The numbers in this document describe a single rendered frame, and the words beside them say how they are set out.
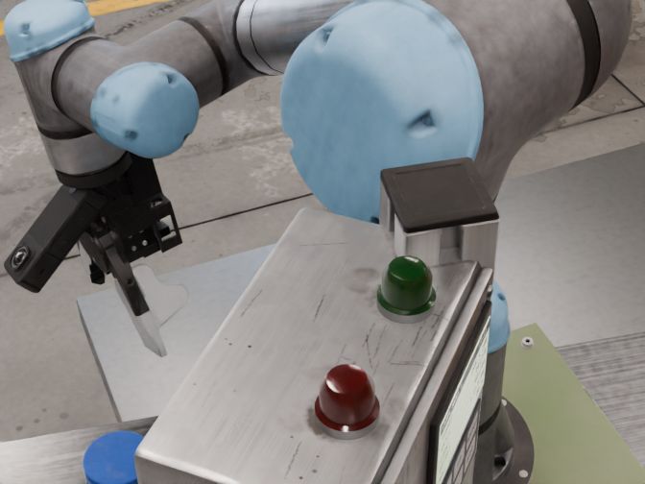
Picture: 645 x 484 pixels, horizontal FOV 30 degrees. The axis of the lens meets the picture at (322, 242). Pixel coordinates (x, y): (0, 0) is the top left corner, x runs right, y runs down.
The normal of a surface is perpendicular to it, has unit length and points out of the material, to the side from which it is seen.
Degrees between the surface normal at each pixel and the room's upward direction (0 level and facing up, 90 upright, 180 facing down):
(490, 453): 74
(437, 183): 0
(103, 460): 0
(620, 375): 0
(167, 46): 16
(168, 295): 52
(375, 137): 86
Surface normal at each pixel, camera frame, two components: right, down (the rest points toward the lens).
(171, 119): 0.67, 0.37
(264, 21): -0.82, 0.09
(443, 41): 0.24, -0.40
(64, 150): -0.22, 0.63
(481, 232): 0.22, 0.63
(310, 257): -0.02, -0.76
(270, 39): -0.76, 0.43
